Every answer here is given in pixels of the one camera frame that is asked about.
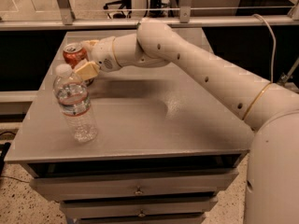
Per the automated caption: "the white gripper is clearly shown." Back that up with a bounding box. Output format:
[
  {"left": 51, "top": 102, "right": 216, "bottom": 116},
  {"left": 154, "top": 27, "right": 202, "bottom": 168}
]
[{"left": 74, "top": 36, "right": 121, "bottom": 80}]

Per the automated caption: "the red coke can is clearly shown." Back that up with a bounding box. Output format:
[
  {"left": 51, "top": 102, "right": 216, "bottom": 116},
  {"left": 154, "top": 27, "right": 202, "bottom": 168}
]
[{"left": 63, "top": 43, "right": 89, "bottom": 71}]

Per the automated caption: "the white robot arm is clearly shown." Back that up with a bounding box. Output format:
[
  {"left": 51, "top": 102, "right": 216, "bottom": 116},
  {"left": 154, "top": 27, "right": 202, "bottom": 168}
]
[{"left": 80, "top": 18, "right": 299, "bottom": 224}]

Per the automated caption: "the clear plastic water bottle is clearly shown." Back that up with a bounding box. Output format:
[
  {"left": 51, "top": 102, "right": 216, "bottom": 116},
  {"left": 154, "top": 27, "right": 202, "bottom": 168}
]
[{"left": 53, "top": 63, "right": 98, "bottom": 143}]

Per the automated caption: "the grey drawer cabinet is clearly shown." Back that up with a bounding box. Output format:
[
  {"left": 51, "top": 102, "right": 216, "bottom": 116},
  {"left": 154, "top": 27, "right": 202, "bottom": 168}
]
[{"left": 4, "top": 27, "right": 261, "bottom": 224}]

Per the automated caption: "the top drawer round knob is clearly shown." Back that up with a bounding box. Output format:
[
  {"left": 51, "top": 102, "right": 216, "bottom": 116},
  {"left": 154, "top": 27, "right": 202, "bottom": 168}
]
[{"left": 135, "top": 187, "right": 144, "bottom": 196}]

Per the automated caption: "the drawer round knob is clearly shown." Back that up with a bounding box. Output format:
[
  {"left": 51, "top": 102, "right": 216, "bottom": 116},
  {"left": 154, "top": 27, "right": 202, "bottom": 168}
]
[
  {"left": 137, "top": 210, "right": 146, "bottom": 217},
  {"left": 135, "top": 187, "right": 144, "bottom": 196}
]

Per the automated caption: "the metal window rail frame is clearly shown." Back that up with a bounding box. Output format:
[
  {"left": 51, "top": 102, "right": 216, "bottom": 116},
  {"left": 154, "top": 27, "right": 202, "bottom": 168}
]
[{"left": 0, "top": 0, "right": 298, "bottom": 31}]

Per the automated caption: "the white cable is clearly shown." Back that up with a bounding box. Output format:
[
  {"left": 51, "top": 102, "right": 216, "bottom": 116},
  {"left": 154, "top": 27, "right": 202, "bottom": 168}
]
[{"left": 252, "top": 13, "right": 278, "bottom": 84}]

